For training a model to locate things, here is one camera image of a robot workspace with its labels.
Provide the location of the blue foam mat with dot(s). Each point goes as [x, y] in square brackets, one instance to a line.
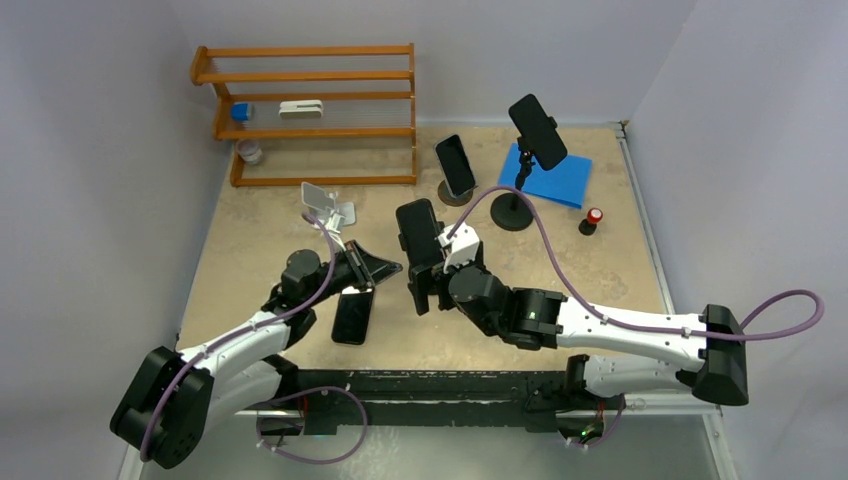
[566, 184]

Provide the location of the small clear plastic jar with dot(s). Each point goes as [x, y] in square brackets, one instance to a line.
[249, 150]

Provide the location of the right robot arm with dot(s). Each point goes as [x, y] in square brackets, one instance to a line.
[701, 353]

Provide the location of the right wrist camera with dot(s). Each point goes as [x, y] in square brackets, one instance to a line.
[460, 244]

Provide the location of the black tall round-base stand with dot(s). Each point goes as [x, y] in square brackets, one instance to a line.
[508, 211]

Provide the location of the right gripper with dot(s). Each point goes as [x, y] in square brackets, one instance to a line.
[426, 281]

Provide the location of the phone on wooden puck stand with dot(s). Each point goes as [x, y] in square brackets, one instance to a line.
[455, 164]

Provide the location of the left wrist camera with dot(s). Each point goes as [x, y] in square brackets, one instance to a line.
[333, 224]

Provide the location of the red black button knob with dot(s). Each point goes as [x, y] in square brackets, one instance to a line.
[589, 224]

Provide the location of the silver folding phone stand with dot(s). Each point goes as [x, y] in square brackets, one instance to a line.
[320, 202]

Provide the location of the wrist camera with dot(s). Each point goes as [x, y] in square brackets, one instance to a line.
[333, 224]
[460, 244]

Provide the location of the black phone from silver stand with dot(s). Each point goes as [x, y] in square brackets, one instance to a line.
[352, 316]

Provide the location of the blue white small box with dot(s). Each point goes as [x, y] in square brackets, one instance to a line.
[241, 112]

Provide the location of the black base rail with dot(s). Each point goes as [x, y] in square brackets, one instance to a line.
[536, 401]

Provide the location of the orange wooden rack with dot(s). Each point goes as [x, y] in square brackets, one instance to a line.
[329, 115]

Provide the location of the white flat device on rack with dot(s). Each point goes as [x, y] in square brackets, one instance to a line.
[301, 109]

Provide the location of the phone on tall stand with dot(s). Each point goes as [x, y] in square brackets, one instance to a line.
[538, 132]

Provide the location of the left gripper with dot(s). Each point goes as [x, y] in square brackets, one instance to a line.
[367, 270]

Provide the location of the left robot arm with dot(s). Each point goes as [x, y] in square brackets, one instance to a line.
[176, 396]

